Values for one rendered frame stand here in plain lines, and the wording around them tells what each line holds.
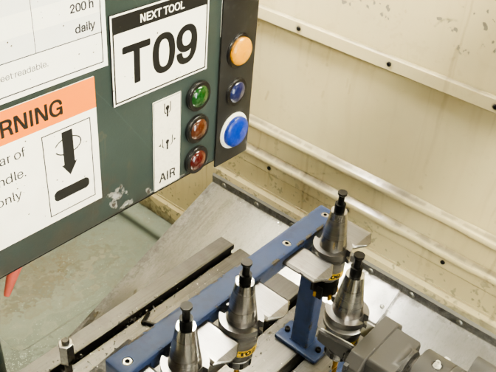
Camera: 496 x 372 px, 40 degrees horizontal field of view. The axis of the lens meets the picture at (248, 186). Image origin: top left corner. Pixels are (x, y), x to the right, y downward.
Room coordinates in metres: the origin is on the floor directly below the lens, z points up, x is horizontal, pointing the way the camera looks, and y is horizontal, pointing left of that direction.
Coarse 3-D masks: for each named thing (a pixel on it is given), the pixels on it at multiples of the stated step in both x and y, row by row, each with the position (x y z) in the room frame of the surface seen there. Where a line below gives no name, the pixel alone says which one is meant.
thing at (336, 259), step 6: (318, 240) 0.84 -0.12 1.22; (348, 240) 0.84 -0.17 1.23; (312, 246) 0.83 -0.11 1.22; (318, 246) 0.82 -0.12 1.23; (348, 246) 0.83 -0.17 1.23; (318, 252) 0.81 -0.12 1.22; (324, 252) 0.81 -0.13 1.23; (330, 252) 0.81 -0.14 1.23; (342, 252) 0.82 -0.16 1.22; (348, 252) 0.82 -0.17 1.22; (324, 258) 0.80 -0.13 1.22; (330, 258) 0.80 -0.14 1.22; (336, 258) 0.80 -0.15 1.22; (342, 258) 0.80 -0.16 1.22; (348, 258) 0.82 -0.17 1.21; (336, 264) 0.80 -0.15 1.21
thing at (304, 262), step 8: (304, 248) 0.83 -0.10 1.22; (296, 256) 0.80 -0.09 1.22; (304, 256) 0.81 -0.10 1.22; (312, 256) 0.81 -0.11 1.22; (288, 264) 0.79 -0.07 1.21; (296, 264) 0.79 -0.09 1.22; (304, 264) 0.79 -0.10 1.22; (312, 264) 0.79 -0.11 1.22; (320, 264) 0.79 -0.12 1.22; (328, 264) 0.79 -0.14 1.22; (296, 272) 0.77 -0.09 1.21; (304, 272) 0.77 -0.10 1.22; (312, 272) 0.77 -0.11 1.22; (320, 272) 0.77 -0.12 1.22; (328, 272) 0.77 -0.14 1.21; (312, 280) 0.75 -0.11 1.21; (320, 280) 0.76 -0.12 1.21
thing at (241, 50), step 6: (240, 42) 0.53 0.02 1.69; (246, 42) 0.54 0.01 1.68; (234, 48) 0.53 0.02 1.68; (240, 48) 0.53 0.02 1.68; (246, 48) 0.54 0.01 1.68; (234, 54) 0.53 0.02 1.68; (240, 54) 0.53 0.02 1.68; (246, 54) 0.54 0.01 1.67; (234, 60) 0.53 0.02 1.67; (240, 60) 0.53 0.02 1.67; (246, 60) 0.54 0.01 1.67
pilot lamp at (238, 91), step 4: (236, 84) 0.54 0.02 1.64; (240, 84) 0.54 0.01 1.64; (232, 88) 0.53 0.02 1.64; (236, 88) 0.54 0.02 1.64; (240, 88) 0.54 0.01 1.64; (244, 88) 0.54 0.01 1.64; (232, 92) 0.53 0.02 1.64; (236, 92) 0.53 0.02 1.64; (240, 92) 0.54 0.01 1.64; (232, 96) 0.53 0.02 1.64; (236, 96) 0.53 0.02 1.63; (240, 96) 0.54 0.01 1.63; (232, 100) 0.53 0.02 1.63; (236, 100) 0.54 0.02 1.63
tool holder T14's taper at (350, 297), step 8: (344, 280) 0.68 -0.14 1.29; (352, 280) 0.68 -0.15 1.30; (360, 280) 0.68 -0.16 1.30; (344, 288) 0.68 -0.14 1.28; (352, 288) 0.67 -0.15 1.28; (360, 288) 0.68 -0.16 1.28; (336, 296) 0.69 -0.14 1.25; (344, 296) 0.67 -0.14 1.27; (352, 296) 0.67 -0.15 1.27; (360, 296) 0.67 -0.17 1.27; (336, 304) 0.68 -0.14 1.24; (344, 304) 0.67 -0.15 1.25; (352, 304) 0.67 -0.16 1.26; (360, 304) 0.67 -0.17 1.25; (336, 312) 0.67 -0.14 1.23; (344, 312) 0.67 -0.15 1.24; (352, 312) 0.67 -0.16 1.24; (360, 312) 0.67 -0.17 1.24; (352, 320) 0.67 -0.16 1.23
